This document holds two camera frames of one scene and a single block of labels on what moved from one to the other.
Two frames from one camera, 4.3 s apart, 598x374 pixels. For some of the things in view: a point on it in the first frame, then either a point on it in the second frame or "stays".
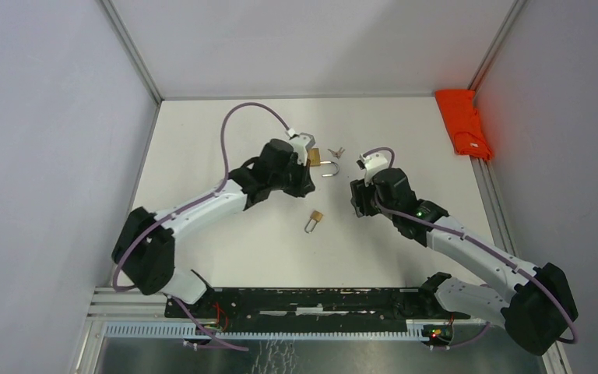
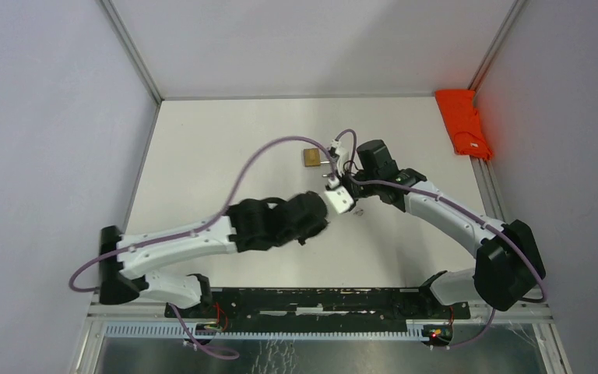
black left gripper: (306, 185) -> (302, 240)
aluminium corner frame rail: (497, 45) stays
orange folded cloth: (464, 122) stays
